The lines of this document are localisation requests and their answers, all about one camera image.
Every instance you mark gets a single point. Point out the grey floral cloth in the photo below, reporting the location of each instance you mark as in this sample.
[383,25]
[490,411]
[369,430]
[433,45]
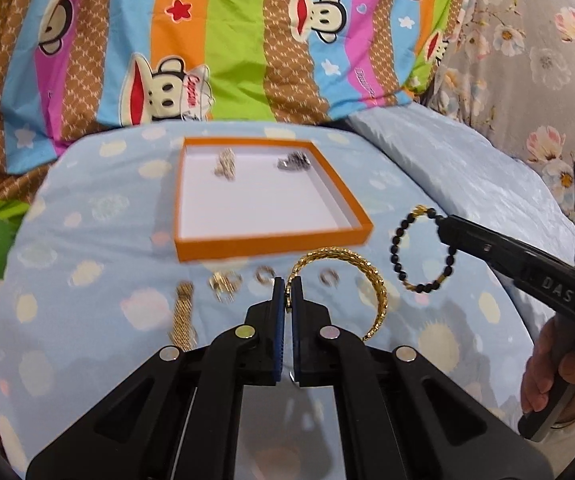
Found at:
[527,50]

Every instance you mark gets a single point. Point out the light blue planet bedsheet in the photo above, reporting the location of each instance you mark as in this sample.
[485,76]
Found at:
[117,240]

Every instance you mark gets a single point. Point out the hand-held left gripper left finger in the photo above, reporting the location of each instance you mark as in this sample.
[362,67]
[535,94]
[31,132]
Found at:
[278,312]

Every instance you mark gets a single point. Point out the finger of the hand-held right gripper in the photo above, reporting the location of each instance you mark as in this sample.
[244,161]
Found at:
[487,252]

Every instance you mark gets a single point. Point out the orange jewelry box tray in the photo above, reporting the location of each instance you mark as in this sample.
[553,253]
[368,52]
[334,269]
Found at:
[262,195]

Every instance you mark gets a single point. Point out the person's right hand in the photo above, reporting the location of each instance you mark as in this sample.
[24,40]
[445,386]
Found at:
[540,360]

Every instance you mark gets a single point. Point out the silver metal watch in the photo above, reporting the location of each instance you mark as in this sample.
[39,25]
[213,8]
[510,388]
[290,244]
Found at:
[292,162]

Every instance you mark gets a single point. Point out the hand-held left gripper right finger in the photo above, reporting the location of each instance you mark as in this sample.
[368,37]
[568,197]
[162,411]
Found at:
[295,312]

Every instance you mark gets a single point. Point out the striped monkey printed blanket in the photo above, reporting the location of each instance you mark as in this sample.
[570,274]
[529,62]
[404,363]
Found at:
[237,60]

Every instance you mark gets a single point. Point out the gold dangling earrings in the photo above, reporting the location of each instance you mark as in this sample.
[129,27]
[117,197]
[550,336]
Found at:
[225,286]

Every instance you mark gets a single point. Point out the gold hoop earring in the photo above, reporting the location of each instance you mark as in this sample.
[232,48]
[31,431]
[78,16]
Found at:
[259,275]

